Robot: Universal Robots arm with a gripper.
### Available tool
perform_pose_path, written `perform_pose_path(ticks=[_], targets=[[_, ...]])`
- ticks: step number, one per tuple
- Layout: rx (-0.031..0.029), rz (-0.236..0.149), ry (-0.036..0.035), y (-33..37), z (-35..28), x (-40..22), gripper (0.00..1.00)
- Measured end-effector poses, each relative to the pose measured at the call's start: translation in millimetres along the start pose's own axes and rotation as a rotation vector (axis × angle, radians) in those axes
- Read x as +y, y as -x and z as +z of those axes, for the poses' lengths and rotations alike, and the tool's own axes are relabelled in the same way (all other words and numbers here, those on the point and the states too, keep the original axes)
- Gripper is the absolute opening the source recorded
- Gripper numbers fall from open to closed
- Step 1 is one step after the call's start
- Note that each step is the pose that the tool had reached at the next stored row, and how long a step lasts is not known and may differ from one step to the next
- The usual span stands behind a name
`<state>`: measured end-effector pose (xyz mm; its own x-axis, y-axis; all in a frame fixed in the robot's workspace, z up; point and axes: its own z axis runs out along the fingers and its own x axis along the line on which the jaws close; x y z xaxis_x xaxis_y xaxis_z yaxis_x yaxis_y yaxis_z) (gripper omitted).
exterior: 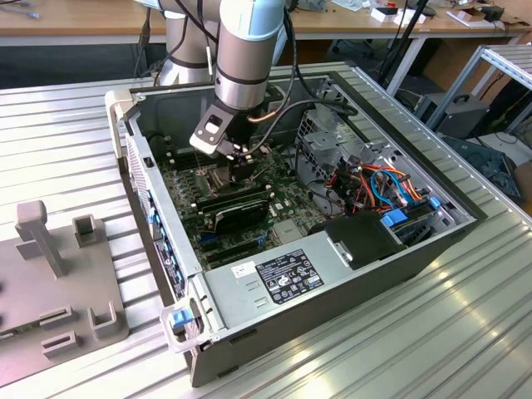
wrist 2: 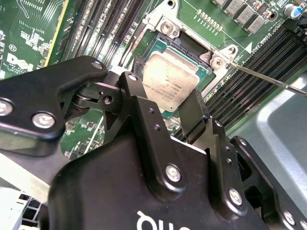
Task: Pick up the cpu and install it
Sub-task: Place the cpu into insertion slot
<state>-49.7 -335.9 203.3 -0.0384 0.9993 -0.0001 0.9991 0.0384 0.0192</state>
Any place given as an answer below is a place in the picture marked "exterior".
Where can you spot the black expansion slot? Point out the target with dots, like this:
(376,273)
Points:
(232,249)
(234,258)

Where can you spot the small cardboard box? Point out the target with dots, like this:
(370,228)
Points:
(465,17)

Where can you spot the brown cardboard box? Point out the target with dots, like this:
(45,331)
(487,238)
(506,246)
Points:
(524,183)

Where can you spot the CPU socket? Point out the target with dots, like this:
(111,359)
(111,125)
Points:
(214,183)

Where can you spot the green RAM stick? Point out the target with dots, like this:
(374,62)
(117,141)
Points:
(16,336)

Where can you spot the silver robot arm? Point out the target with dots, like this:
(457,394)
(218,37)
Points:
(241,54)

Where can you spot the black equipment box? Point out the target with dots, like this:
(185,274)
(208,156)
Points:
(461,120)

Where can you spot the black plastic shroud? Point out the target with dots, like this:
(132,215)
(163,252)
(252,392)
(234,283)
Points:
(361,245)

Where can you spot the dark teal crate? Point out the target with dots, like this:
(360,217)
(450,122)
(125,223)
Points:
(486,162)

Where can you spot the silver chipset heatsink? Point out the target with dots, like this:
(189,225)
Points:
(287,232)

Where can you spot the metal disk bay cage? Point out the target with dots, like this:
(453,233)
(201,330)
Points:
(328,143)

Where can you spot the white box red label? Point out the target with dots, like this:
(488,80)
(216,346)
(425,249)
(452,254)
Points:
(384,16)

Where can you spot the blue disk carrier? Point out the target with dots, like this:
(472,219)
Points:
(392,218)

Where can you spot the silver power supply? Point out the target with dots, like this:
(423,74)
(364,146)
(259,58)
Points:
(237,299)

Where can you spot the grey parts rack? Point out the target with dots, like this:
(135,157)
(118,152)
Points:
(33,282)

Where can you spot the black stand pole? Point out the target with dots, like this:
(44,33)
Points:
(408,31)

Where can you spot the long wooden desk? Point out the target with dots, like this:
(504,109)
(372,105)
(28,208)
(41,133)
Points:
(62,23)
(365,26)

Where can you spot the aluminium profile frame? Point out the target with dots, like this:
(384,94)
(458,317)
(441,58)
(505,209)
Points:
(457,85)

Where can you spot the open grey PC case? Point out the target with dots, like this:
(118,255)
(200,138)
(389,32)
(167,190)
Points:
(395,270)

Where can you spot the green motherboard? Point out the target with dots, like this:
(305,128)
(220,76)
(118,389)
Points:
(287,195)

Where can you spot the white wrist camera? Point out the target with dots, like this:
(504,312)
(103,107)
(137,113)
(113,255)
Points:
(205,143)

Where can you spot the black expansion card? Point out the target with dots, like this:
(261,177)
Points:
(243,216)

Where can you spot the blue expansion slot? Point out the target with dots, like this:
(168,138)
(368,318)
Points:
(209,239)

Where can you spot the blue case latch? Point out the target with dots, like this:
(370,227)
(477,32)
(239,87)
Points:
(183,320)

